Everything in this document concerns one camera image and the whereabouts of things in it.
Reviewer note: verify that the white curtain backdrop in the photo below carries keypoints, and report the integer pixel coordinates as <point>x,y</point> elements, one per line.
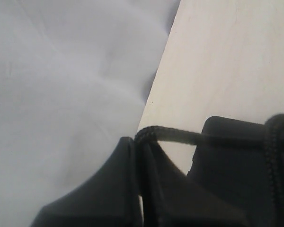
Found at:
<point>74,78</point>

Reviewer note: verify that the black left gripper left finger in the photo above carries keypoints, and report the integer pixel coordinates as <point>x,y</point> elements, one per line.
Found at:
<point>110,198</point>

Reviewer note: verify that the black plastic carrying case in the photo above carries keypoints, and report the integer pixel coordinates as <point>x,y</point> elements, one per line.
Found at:
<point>250,178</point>

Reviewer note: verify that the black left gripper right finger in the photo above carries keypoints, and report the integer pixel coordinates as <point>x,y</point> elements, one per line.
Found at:
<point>171,200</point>

